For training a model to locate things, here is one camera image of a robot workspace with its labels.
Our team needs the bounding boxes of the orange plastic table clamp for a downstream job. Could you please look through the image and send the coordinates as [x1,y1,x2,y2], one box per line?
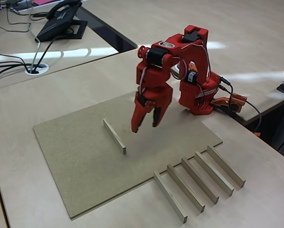
[209,93,248,115]

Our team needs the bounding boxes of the pink paper sheet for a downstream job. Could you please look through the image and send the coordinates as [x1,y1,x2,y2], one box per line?
[32,0,62,5]

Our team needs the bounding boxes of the thin dark cable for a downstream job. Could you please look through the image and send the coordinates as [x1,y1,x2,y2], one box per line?
[0,7,35,33]

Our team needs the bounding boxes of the grey power cable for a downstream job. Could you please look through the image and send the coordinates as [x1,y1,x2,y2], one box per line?
[245,101,263,133]

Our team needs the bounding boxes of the black phone cable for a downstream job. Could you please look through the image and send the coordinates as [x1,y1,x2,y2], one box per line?
[36,28,76,71]

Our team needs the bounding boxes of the black desk phone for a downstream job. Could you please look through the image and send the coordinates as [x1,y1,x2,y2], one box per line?
[35,0,88,43]

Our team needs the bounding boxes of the brown fibreboard base panel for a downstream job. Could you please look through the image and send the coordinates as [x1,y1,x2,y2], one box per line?
[32,91,224,220]

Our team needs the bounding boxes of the light grey cable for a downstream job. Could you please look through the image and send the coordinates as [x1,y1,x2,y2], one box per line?
[27,4,42,72]

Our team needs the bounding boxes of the black phone handset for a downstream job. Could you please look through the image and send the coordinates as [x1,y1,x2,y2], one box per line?
[46,0,83,20]

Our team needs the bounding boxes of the white cable grommet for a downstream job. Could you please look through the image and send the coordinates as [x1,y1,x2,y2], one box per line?
[25,63,49,76]
[171,63,182,80]

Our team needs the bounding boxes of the black plug cable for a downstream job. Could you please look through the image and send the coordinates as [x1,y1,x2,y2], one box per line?
[219,77,235,107]

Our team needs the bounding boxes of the black desk cable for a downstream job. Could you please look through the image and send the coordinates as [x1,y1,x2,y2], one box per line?
[0,53,32,72]
[0,61,28,83]

